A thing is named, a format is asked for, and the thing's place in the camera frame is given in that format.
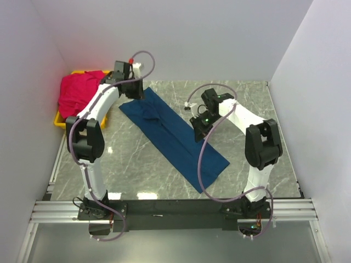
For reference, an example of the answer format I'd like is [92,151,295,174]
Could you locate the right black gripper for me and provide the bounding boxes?
[189,112,222,144]

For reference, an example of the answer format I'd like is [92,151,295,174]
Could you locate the blue t shirt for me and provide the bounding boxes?
[118,87,230,195]

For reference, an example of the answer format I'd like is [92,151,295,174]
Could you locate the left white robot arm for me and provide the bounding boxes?
[66,59,144,220]

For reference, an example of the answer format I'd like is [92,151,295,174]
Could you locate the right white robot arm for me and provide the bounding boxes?
[184,88,283,219]

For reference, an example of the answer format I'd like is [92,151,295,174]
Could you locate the pink t shirt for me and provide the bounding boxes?
[58,70,106,119]

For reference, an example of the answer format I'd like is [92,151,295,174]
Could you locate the yellow plastic bin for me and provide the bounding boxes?
[53,70,108,130]

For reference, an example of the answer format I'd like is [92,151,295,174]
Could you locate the black base beam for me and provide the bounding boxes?
[77,198,271,232]

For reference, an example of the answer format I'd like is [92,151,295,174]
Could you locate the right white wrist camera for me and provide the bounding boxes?
[184,101,201,117]

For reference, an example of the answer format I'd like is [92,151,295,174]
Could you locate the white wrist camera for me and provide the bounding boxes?
[129,62,144,78]
[184,101,201,117]

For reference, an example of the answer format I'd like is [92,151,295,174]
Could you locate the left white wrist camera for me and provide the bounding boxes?
[129,62,144,78]

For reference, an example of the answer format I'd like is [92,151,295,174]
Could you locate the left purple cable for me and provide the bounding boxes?
[67,50,156,242]

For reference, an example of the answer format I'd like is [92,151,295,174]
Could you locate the purple cable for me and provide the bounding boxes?
[187,83,274,239]
[67,50,156,242]

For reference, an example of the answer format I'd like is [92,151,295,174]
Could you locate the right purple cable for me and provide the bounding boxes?
[187,83,274,239]

